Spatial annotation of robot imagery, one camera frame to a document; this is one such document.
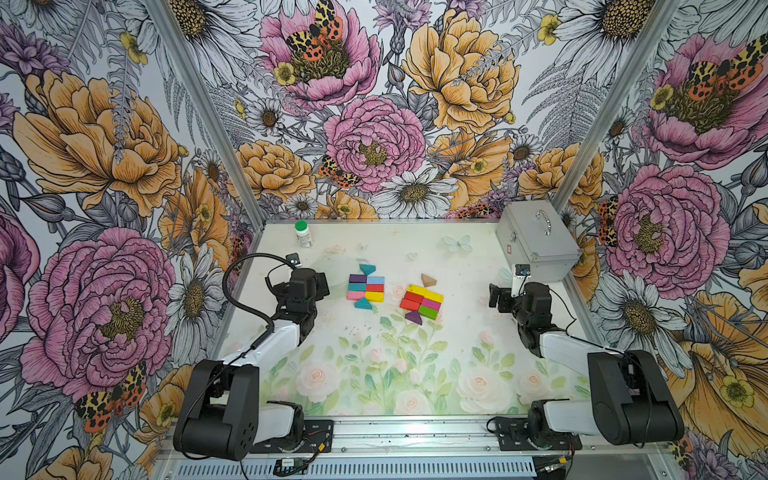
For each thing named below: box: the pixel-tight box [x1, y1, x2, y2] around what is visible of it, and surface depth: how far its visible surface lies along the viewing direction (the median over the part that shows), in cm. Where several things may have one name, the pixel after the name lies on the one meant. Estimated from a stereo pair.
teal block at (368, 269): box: [359, 264, 376, 279], surface depth 109 cm
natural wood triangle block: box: [421, 273, 437, 288], surface depth 105 cm
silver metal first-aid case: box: [495, 199, 582, 282], surface depth 99 cm
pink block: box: [347, 291, 366, 301], surface depth 101 cm
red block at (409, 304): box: [399, 298, 421, 311], surface depth 100 cm
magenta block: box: [421, 298, 441, 311], surface depth 101 cm
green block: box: [419, 305, 439, 320], surface depth 98 cm
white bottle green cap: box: [294, 220, 313, 249], surface depth 112 cm
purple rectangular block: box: [349, 274, 367, 283], surface depth 108 cm
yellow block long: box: [407, 284, 427, 298], surface depth 104 cm
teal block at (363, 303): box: [354, 297, 373, 310], surface depth 99 cm
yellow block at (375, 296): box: [365, 291, 385, 303], surface depth 101 cm
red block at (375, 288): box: [366, 284, 385, 292], surface depth 104 cm
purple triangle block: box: [405, 310, 423, 325], surface depth 96 cm
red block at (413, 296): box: [404, 291, 424, 304], surface depth 101 cm
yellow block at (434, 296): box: [424, 289, 445, 304], surface depth 102 cm
